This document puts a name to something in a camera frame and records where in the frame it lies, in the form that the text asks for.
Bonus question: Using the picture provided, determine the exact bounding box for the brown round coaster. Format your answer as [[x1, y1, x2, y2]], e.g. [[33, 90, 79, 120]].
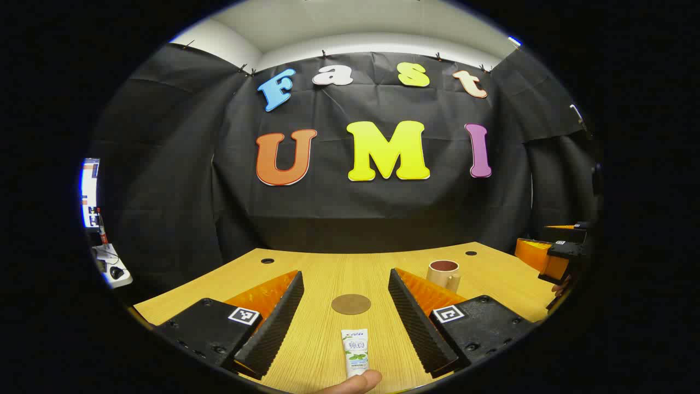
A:
[[331, 294, 372, 315]]

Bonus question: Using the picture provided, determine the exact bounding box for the white side table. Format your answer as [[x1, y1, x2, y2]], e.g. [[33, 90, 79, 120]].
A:
[[90, 243, 133, 289]]

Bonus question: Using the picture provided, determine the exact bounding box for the wooden desktop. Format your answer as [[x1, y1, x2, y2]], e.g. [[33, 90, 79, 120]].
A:
[[133, 241, 558, 394]]

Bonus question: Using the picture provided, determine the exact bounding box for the white toothpaste tube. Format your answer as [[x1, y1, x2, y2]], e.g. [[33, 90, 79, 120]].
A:
[[341, 328, 370, 379]]

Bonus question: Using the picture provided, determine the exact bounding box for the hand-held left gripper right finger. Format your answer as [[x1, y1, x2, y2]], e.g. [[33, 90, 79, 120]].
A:
[[388, 268, 539, 379]]

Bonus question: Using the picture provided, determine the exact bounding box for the black backdrop cloth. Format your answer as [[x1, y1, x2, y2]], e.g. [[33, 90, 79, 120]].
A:
[[90, 43, 602, 291]]

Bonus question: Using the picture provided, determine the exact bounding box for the beige cup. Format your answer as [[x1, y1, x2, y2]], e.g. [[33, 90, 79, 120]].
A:
[[427, 260, 461, 293]]

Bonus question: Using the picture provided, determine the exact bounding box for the computer monitor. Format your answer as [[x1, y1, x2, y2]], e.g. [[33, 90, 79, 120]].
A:
[[81, 158, 102, 229]]

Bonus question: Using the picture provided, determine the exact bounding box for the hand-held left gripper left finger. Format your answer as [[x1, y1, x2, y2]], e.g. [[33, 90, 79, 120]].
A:
[[155, 270, 305, 381]]

